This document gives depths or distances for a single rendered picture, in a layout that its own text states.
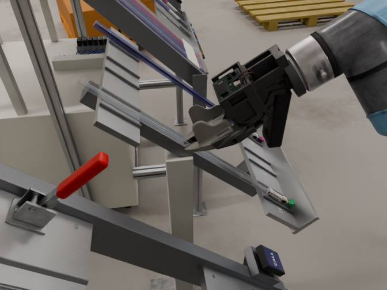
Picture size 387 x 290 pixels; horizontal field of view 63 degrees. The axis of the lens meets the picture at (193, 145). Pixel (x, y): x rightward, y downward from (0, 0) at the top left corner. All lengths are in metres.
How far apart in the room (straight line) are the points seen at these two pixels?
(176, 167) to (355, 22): 0.43
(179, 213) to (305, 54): 0.50
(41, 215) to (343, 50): 0.42
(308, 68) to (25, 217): 0.39
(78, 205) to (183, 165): 0.36
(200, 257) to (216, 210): 1.16
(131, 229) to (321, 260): 1.25
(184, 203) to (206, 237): 0.75
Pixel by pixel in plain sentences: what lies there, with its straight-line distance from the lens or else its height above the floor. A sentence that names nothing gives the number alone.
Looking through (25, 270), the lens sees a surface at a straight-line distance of 0.33.
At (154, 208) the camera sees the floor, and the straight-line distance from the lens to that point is 1.64.
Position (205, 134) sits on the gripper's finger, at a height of 0.96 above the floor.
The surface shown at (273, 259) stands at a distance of 0.58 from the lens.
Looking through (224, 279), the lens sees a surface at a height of 0.82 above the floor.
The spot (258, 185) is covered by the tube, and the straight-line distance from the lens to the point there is 0.66.
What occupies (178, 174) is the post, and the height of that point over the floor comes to 0.77.
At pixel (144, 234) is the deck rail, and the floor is 0.94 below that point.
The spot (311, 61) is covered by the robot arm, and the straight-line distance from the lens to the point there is 0.49.
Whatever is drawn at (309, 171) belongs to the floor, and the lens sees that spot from 1.92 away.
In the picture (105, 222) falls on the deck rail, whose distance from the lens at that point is 0.39.
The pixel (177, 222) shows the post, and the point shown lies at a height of 0.59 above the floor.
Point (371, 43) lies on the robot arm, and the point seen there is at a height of 1.11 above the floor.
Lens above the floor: 1.28
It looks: 41 degrees down
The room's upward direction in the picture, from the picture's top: straight up
